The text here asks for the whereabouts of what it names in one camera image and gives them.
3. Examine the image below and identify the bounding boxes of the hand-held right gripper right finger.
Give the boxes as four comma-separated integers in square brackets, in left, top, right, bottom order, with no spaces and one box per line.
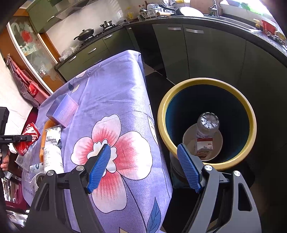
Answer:
[177,143,263,233]

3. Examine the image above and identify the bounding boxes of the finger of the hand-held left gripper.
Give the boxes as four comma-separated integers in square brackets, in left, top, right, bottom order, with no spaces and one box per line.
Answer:
[0,134,32,142]

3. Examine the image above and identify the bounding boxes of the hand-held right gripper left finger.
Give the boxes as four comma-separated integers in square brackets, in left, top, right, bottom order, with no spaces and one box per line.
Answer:
[26,143,112,233]

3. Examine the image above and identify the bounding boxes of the red soda can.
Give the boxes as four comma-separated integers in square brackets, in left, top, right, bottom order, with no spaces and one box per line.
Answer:
[14,122,41,156]

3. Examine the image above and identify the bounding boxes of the white snack packet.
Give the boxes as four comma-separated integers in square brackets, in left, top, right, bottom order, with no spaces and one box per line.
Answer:
[43,125,64,174]

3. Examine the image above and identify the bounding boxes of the yellow rimmed blue trash bin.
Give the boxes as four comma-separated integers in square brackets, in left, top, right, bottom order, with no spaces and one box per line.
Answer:
[157,78,257,191]

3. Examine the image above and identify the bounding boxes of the person's left hand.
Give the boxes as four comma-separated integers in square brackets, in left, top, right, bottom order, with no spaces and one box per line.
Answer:
[0,150,11,171]

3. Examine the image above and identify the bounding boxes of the clear plastic bag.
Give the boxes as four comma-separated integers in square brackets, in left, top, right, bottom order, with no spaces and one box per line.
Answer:
[16,148,41,169]

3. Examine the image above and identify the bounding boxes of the maroon cloth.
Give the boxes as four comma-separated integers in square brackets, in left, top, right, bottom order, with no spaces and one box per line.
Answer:
[21,107,39,129]

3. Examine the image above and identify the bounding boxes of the white paper bowl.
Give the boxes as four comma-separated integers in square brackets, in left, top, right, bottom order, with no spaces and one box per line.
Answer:
[183,124,223,161]

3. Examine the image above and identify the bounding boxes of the orange packet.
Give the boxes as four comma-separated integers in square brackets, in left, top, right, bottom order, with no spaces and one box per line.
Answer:
[39,119,56,162]

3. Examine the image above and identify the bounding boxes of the small white bottle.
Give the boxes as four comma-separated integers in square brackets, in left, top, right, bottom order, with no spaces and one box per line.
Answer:
[30,162,45,173]

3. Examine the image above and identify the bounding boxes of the red checked cloth bag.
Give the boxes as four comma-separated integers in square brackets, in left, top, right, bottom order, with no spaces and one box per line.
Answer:
[7,54,51,108]

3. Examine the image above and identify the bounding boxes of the clear plastic bottle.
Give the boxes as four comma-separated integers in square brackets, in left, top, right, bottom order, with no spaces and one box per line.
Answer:
[193,111,220,160]

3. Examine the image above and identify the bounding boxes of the purple cardboard box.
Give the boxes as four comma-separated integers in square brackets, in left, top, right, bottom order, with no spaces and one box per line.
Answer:
[45,94,79,128]

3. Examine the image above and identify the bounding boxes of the frosted glass cabinet door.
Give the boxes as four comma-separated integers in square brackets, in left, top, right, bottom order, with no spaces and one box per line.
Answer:
[7,17,65,93]

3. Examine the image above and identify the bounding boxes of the purple floral tablecloth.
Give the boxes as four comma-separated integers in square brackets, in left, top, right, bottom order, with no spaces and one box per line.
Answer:
[21,50,173,233]

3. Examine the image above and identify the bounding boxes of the green kitchen cabinets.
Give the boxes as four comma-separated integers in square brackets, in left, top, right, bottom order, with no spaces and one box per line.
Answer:
[55,22,287,126]

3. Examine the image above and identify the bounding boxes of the black wok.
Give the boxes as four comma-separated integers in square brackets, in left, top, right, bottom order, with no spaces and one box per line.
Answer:
[74,28,95,41]

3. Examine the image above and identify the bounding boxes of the gas stove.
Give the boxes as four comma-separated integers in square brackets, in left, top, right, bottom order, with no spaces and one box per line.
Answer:
[78,23,124,45]

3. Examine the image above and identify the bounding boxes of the steel range hood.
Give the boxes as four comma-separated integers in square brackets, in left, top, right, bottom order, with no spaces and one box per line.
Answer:
[49,0,95,18]

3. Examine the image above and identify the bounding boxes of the steel pot with lid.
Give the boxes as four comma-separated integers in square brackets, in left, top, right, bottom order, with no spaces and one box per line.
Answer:
[100,21,116,30]

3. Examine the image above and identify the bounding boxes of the dark stone kitchen counter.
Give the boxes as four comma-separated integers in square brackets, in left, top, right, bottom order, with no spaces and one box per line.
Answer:
[55,13,287,68]

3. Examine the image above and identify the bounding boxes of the steel sink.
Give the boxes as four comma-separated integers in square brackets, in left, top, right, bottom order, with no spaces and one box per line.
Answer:
[215,16,256,29]

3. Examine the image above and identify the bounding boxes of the white plate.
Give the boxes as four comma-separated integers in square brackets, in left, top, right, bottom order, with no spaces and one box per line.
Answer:
[179,7,204,17]

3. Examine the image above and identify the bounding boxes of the grey rag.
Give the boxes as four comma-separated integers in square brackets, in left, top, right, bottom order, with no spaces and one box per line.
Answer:
[267,31,287,43]

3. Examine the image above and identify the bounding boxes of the white dish rack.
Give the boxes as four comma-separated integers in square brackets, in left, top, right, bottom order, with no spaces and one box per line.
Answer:
[138,3,166,19]

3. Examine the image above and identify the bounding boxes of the steel kitchen faucet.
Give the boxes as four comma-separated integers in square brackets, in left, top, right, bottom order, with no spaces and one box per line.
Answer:
[208,0,221,17]

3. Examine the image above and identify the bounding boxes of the brown cardboard box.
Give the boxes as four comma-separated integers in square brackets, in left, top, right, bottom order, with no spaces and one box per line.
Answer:
[189,0,216,11]

